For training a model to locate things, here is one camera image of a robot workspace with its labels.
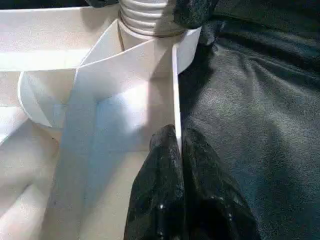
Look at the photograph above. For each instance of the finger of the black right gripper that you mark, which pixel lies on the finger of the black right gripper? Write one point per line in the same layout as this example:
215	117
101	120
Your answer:
192	12

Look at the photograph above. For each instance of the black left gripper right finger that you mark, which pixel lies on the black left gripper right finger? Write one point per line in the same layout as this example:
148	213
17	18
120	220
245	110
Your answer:
215	200

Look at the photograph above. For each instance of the white plastic table top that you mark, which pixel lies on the white plastic table top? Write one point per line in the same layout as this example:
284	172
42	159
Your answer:
100	112

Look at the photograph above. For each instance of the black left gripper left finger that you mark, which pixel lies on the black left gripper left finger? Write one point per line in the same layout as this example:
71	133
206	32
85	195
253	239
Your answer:
160	190

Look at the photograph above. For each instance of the black mat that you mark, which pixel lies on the black mat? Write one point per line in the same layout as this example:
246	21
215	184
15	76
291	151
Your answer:
262	125

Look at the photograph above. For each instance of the white plastic table leg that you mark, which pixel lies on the white plastic table leg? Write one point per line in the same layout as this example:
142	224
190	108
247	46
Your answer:
142	17

